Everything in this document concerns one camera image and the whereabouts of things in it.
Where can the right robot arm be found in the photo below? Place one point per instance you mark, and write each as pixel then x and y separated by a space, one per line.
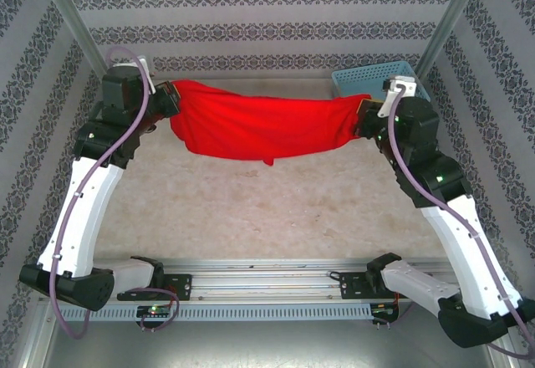
pixel 468 251

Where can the aluminium frame post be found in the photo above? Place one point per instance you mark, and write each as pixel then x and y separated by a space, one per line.
pixel 69 16
pixel 451 16

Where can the red t-shirt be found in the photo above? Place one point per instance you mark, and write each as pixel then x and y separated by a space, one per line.
pixel 267 125

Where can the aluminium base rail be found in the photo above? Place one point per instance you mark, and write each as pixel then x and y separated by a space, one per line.
pixel 267 278

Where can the blue plastic basket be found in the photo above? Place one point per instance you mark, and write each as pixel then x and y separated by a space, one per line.
pixel 359 77

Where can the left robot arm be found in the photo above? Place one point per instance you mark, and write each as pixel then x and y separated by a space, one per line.
pixel 83 213

